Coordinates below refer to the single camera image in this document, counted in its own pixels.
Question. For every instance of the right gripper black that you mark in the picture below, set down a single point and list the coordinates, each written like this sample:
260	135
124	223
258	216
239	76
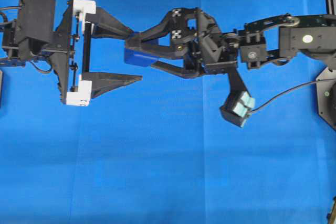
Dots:
192	35

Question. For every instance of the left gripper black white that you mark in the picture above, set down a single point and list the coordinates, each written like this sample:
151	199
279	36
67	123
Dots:
93	84

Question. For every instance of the blue block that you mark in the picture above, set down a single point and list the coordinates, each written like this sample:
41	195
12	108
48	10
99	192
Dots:
137	58

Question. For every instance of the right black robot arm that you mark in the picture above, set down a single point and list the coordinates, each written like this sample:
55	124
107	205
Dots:
280	38

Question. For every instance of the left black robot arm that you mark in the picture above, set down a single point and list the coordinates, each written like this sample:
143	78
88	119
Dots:
8	28

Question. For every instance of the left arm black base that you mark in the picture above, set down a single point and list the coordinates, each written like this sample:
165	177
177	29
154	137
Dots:
1	85

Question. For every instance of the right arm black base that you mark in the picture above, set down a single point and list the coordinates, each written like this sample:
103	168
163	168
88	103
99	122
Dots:
325	88

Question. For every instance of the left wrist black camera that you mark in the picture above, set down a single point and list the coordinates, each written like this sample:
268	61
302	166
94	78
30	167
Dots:
34	27

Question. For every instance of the wrist black camera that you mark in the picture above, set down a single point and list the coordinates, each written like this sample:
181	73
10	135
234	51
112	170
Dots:
239	102
34	27

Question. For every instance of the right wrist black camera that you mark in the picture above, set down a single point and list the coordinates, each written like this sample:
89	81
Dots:
239	102

